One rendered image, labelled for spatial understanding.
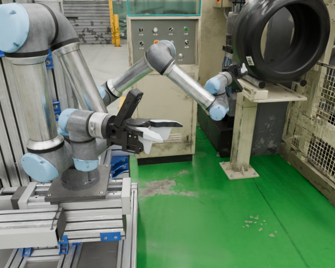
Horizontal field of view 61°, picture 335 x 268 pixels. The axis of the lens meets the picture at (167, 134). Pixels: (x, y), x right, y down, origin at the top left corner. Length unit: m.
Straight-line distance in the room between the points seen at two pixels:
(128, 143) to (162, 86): 1.60
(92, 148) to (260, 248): 1.36
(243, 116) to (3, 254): 1.81
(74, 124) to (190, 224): 1.35
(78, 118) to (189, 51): 1.66
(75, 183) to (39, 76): 0.43
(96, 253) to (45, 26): 1.12
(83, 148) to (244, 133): 1.72
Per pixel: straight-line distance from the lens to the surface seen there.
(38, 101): 0.92
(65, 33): 0.96
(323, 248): 2.10
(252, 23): 1.79
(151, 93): 2.35
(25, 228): 1.19
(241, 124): 2.35
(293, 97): 2.03
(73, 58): 0.96
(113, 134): 0.81
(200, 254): 1.85
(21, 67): 0.90
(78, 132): 0.85
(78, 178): 1.13
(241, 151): 2.47
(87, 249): 1.63
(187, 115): 2.47
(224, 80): 1.49
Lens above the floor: 1.37
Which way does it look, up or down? 25 degrees down
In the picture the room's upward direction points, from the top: straight up
